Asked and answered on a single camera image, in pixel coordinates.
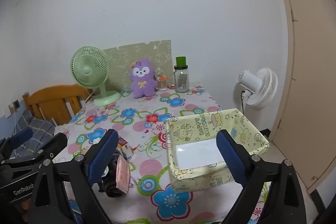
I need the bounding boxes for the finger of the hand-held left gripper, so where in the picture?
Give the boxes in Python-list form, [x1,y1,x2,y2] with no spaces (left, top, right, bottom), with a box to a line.
[0,133,68,169]
[0,127,34,159]

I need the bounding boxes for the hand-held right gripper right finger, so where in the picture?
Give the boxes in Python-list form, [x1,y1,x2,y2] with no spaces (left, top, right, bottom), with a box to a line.
[217,130,309,224]

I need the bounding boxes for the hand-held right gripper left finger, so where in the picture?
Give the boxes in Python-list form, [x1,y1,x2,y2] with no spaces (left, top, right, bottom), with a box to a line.
[28,129,119,224]

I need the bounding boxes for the pink tissue packet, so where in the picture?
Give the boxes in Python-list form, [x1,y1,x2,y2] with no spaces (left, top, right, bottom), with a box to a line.
[115,155,130,193]

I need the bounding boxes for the black cloth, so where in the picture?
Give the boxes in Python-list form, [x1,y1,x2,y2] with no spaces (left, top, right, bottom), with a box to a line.
[98,151,129,198]

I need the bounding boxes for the yellow printed storage box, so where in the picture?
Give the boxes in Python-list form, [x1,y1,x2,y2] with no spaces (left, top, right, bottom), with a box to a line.
[165,108,270,193]

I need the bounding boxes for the grey plaid pillow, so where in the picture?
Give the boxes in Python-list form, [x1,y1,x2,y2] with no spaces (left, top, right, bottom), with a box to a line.
[12,110,55,159]

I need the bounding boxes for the red and yellow carton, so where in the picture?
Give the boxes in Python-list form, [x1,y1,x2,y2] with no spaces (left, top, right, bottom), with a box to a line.
[117,136,132,151]

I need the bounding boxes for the white standing fan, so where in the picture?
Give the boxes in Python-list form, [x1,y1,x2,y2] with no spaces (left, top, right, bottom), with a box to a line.
[236,68,279,111]

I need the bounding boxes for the green table fan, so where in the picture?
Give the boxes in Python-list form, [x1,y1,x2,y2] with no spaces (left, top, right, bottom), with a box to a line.
[70,46,122,106]

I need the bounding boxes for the purple plush toy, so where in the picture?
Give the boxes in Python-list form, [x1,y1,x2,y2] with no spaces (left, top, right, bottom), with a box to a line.
[129,59,158,99]

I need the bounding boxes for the glass jar with green lid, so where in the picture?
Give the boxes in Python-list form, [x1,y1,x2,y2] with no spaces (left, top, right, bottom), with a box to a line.
[174,56,190,94]

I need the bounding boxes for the small jar with orange lid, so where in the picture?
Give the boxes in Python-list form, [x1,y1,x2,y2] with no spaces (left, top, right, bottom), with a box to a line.
[157,74,168,91]

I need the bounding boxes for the beige door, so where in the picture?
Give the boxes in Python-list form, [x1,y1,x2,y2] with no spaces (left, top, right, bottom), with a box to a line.
[268,0,336,195]

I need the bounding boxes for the green patterned board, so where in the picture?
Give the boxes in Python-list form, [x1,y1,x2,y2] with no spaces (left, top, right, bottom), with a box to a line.
[103,40,172,92]

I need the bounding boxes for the black fan cable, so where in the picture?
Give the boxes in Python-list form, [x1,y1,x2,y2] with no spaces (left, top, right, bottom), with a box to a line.
[240,90,248,115]

